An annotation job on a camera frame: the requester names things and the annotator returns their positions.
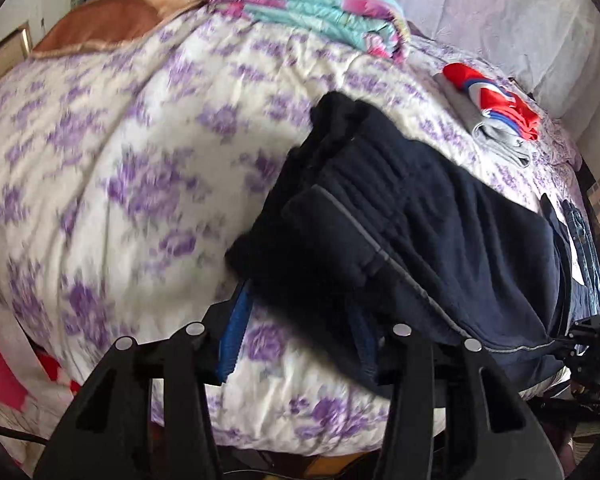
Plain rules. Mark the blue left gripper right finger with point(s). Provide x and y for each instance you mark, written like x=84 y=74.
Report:
x=366 y=343

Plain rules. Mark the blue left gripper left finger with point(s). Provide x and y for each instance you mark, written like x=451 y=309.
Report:
x=239 y=311

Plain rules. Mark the navy blue pants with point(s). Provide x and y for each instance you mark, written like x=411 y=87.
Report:
x=361 y=217

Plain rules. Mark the purple floral bed sheet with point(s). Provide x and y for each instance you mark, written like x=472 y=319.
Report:
x=125 y=176

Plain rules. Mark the blue denim jeans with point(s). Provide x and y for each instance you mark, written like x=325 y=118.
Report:
x=583 y=242

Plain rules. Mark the grey folded garment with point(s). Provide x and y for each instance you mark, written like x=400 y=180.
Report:
x=491 y=134

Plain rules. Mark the red blue folded garment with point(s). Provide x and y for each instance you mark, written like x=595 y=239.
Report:
x=494 y=102

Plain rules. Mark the floral turquoise pink folded quilt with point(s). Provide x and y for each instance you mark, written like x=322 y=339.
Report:
x=375 y=27

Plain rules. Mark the brown orange pillow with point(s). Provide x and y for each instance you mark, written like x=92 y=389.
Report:
x=107 y=25

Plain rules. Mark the gold picture frame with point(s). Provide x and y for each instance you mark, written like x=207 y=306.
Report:
x=15 y=48

